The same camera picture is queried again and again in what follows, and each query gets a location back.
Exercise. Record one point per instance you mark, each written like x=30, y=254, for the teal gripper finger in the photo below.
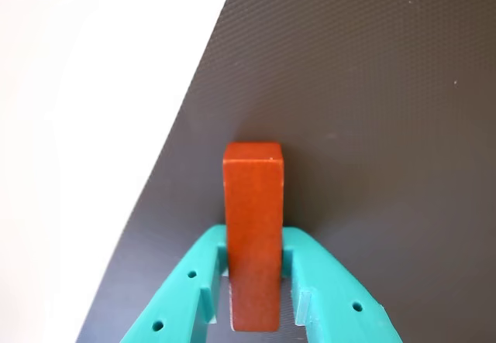
x=182, y=289
x=337, y=300

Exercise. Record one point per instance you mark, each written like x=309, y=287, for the red wooden block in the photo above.
x=253, y=223

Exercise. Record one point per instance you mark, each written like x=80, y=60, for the dark grey textured mat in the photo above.
x=348, y=126

